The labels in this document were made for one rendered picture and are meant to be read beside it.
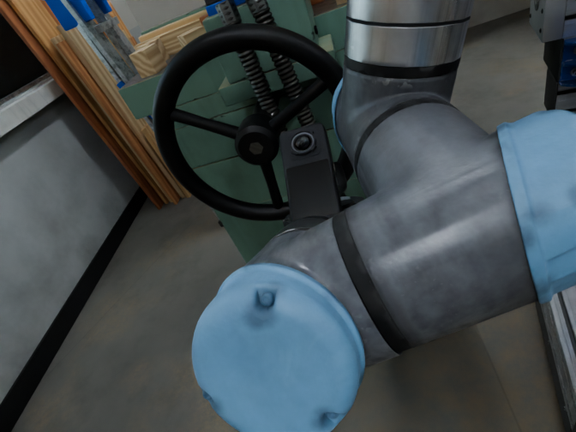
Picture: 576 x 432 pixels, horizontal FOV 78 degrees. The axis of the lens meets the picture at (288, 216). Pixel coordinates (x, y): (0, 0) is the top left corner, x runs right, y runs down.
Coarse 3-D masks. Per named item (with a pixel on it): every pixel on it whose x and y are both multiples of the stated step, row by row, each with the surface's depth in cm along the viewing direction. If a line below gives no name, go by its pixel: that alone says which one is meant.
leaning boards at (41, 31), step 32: (0, 0) 153; (32, 0) 165; (32, 32) 162; (64, 32) 163; (128, 32) 235; (64, 64) 173; (96, 64) 176; (96, 96) 176; (96, 128) 187; (128, 128) 192; (128, 160) 203; (160, 160) 206; (160, 192) 219
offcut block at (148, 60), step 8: (144, 48) 62; (152, 48) 63; (136, 56) 62; (144, 56) 62; (152, 56) 63; (160, 56) 65; (136, 64) 63; (144, 64) 63; (152, 64) 62; (160, 64) 64; (144, 72) 64; (152, 72) 63
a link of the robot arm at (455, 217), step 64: (384, 128) 20; (448, 128) 18; (512, 128) 15; (384, 192) 17; (448, 192) 14; (512, 192) 13; (384, 256) 15; (448, 256) 14; (512, 256) 13; (384, 320) 15; (448, 320) 15
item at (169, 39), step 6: (186, 24) 72; (192, 24) 70; (198, 24) 70; (174, 30) 71; (180, 30) 71; (186, 30) 71; (156, 36) 74; (162, 36) 72; (168, 36) 72; (174, 36) 72; (144, 42) 73; (162, 42) 73; (168, 42) 73; (174, 42) 73; (168, 48) 74; (174, 48) 74; (180, 48) 73
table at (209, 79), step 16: (320, 16) 55; (336, 16) 55; (320, 32) 56; (336, 32) 56; (336, 48) 58; (208, 64) 60; (144, 80) 63; (192, 80) 62; (208, 80) 62; (224, 80) 56; (272, 80) 52; (304, 80) 52; (128, 96) 65; (144, 96) 64; (192, 96) 64; (224, 96) 54; (240, 96) 54; (144, 112) 66
